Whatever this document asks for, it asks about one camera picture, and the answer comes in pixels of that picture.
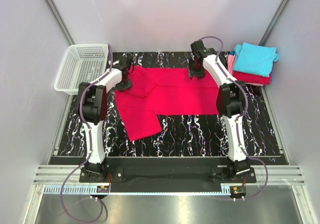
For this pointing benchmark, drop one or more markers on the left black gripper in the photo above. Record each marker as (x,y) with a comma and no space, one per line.
(121,88)

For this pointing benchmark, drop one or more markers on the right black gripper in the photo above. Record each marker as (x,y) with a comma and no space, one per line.
(200,74)

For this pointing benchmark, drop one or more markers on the red t-shirt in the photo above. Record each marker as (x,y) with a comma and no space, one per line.
(252,79)
(163,91)

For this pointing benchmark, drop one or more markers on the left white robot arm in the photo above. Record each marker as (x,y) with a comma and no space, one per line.
(92,107)

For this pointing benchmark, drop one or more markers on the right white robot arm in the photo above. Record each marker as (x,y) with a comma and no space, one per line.
(231,103)

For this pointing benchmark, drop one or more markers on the folded pink t-shirt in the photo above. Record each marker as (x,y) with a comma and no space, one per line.
(230,67)

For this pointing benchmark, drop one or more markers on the white plastic perforated basket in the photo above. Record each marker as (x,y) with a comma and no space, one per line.
(81,63)

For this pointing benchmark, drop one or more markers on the folded red t-shirt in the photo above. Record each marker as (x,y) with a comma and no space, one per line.
(252,79)

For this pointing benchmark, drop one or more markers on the folded cyan t-shirt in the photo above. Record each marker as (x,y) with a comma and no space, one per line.
(254,59)

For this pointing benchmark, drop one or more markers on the black marbled table mat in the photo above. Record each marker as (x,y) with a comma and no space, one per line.
(181,136)

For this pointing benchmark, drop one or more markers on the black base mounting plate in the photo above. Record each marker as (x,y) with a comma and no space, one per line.
(210,183)

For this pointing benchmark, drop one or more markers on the aluminium extrusion rail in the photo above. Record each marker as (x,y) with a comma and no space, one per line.
(276,174)

